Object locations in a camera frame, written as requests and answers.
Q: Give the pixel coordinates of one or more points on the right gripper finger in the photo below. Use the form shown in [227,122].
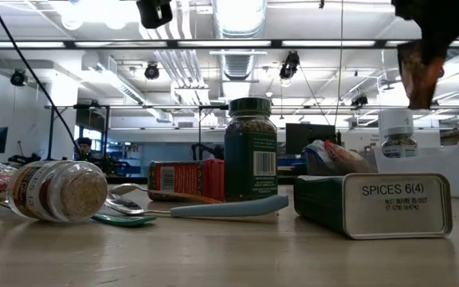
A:
[438,42]

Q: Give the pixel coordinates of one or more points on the brown snack packet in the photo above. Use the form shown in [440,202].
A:
[422,83]

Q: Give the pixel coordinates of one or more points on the spice jar with white lid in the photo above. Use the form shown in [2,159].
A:
[397,131]

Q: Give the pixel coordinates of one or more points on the red ramen noodle packet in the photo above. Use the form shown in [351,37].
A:
[345,155]

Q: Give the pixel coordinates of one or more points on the blue and white snack packet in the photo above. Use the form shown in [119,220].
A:
[311,149]

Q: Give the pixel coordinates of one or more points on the spice jar with green lid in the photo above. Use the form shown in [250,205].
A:
[249,159]

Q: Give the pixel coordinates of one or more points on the red smoked paprika tin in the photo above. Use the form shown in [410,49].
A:
[189,179]

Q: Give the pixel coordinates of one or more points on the small clear spice jar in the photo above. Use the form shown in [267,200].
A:
[54,191]

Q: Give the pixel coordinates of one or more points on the black track spotlight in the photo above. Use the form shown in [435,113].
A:
[359,100]
[289,65]
[151,71]
[18,77]

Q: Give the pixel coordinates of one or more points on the white plastic bin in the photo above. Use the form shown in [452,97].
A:
[432,171]

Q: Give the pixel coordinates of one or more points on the large black monitor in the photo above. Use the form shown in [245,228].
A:
[311,137]

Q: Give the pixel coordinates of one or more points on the green spice tin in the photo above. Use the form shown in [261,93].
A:
[397,205]

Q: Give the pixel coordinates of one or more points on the dark grey translucent bin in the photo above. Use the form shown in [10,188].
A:
[313,167]

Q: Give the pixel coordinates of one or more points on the person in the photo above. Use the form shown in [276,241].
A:
[84,149]

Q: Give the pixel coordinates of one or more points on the silver ventilation duct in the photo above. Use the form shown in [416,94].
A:
[237,20]

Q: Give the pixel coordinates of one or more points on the black camera box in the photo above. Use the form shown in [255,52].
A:
[154,14]

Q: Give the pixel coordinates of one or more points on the black background rig frame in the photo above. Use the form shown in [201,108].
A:
[134,107]

